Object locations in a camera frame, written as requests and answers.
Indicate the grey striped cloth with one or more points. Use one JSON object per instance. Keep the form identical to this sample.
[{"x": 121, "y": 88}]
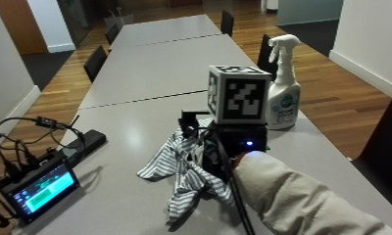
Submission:
[{"x": 183, "y": 169}]

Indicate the white marker cube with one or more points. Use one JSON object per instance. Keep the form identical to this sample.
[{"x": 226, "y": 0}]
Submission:
[{"x": 242, "y": 98}]

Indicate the white spray bottle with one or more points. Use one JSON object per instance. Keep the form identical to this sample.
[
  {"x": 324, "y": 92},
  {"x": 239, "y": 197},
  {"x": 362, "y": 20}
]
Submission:
[{"x": 284, "y": 98}]

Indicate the black bar-shaped device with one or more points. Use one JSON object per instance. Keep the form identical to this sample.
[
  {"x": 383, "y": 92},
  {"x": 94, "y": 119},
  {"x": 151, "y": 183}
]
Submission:
[{"x": 85, "y": 142}]

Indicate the black chair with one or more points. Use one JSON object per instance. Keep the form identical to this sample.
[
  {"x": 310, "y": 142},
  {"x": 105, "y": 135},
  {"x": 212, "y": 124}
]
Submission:
[
  {"x": 266, "y": 58},
  {"x": 227, "y": 23},
  {"x": 113, "y": 32},
  {"x": 386, "y": 153},
  {"x": 95, "y": 63}
]

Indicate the grey planter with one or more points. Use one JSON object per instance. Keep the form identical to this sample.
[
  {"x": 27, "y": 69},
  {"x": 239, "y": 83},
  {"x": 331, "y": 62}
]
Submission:
[{"x": 118, "y": 20}]

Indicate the small touchscreen monitor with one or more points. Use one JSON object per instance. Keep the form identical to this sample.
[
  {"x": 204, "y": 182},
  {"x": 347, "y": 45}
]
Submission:
[{"x": 42, "y": 191}]

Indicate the wooden door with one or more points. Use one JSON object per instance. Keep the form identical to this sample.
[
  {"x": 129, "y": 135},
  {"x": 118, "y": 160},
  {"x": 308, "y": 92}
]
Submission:
[{"x": 19, "y": 24}]

